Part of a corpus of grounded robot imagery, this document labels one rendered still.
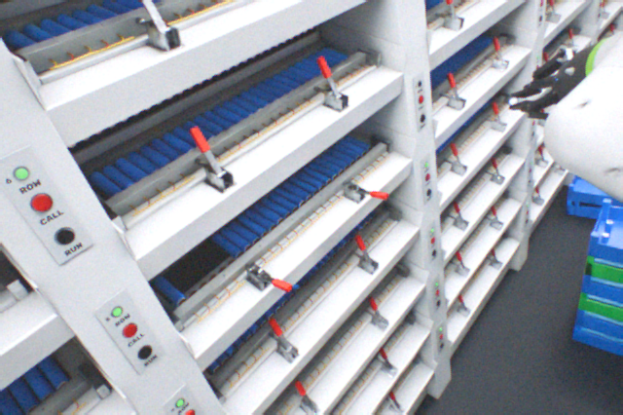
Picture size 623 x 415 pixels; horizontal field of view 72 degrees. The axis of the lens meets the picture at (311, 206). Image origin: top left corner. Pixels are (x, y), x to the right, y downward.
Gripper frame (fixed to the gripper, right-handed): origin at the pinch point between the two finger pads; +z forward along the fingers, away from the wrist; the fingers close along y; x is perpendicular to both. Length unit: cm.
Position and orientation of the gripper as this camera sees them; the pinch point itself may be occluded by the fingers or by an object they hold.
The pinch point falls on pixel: (525, 99)
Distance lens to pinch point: 100.4
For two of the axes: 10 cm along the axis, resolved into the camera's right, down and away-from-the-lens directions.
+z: -0.1, -0.8, 10.0
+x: -10.0, -0.8, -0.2
